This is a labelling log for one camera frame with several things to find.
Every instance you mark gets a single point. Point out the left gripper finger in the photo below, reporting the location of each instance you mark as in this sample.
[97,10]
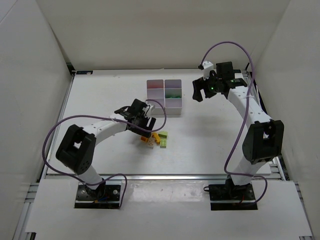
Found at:
[140,132]
[151,122]

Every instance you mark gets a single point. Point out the right white divided container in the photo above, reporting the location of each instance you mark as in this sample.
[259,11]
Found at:
[173,106]

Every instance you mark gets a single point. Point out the cream lego brick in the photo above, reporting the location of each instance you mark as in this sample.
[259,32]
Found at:
[151,143]

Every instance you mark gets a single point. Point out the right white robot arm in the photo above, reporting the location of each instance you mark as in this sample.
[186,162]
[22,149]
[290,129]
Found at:
[264,137]

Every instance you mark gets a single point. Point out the red curved lego brick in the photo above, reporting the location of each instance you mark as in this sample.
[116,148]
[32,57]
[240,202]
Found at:
[155,86]

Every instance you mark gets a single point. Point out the yellow curved lego brick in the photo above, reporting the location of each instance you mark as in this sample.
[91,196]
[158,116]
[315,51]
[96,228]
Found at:
[156,138]

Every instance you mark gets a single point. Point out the light green lego brick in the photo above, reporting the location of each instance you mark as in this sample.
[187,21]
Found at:
[163,143]

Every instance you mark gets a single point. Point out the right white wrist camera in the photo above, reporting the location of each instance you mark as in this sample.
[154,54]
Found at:
[206,67]

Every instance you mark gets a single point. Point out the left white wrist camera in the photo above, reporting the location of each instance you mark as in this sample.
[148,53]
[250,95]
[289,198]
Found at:
[148,110]

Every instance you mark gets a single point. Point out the left white divided container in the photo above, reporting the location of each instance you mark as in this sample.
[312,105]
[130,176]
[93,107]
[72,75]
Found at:
[157,95]

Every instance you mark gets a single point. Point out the orange lego brick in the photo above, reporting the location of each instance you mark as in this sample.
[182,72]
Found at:
[144,139]

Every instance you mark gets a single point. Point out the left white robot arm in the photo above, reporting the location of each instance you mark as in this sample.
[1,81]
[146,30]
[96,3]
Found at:
[76,150]

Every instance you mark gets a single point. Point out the light green curved lego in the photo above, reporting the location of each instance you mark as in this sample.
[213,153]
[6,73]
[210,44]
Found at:
[163,134]

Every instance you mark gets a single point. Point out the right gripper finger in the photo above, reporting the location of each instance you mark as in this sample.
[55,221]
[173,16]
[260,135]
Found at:
[207,88]
[197,87]

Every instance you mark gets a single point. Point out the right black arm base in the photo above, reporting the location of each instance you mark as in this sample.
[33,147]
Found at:
[230,197]

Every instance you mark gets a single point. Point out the white divided container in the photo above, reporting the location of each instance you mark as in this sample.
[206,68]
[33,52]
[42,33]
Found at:
[173,106]
[157,95]

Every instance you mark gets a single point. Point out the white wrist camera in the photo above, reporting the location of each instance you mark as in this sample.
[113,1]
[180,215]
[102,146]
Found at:
[206,67]
[148,110]

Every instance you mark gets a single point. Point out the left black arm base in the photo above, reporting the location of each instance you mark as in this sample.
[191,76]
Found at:
[107,196]

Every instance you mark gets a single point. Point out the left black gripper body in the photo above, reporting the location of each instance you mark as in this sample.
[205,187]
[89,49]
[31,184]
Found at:
[144,125]

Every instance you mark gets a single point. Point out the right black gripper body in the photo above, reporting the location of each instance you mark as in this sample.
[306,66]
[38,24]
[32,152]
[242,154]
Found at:
[203,85]

